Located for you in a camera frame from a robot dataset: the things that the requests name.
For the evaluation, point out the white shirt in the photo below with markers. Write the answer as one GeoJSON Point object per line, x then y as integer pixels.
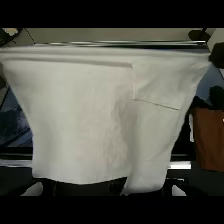
{"type": "Point", "coordinates": [83, 113]}

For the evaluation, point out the brown garment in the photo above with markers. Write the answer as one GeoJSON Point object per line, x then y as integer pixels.
{"type": "Point", "coordinates": [210, 140]}

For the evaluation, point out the silver frame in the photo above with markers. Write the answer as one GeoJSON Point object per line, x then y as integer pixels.
{"type": "Point", "coordinates": [180, 165]}

